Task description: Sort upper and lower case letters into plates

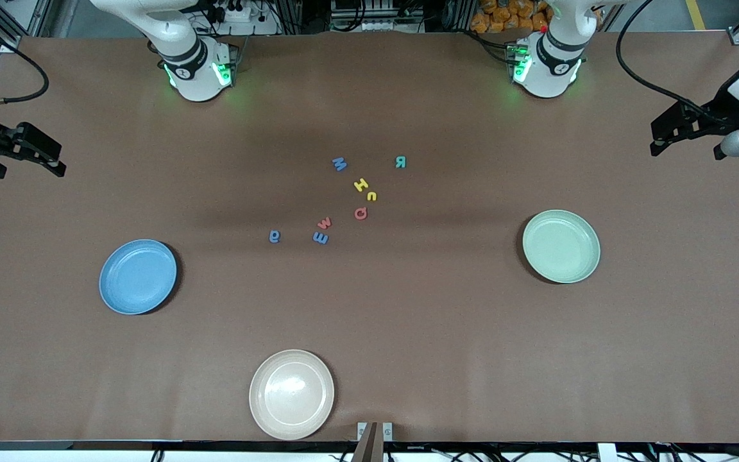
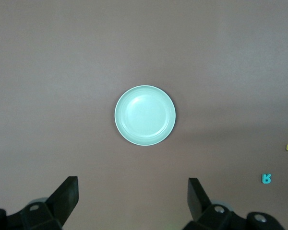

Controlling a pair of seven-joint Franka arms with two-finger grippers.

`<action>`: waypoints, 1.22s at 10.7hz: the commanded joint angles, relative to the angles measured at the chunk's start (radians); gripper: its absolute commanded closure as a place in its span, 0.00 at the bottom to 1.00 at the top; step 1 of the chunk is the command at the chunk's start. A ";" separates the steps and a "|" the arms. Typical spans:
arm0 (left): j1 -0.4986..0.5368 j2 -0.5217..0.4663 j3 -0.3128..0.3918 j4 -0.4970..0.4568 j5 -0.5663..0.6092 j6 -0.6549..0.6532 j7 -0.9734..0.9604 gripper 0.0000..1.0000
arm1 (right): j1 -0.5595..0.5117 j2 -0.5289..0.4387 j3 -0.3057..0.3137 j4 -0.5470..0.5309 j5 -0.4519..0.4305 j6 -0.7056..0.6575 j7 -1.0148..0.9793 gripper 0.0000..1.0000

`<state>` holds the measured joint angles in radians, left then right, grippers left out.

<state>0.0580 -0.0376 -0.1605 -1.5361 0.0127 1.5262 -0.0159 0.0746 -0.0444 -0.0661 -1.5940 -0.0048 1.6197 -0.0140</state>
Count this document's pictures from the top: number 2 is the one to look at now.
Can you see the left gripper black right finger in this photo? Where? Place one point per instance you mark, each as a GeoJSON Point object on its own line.
{"type": "Point", "coordinates": [196, 198]}

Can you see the pale green plate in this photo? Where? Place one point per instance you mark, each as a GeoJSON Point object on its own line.
{"type": "Point", "coordinates": [145, 115]}

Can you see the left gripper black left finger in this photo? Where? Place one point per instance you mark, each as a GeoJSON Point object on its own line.
{"type": "Point", "coordinates": [67, 196]}

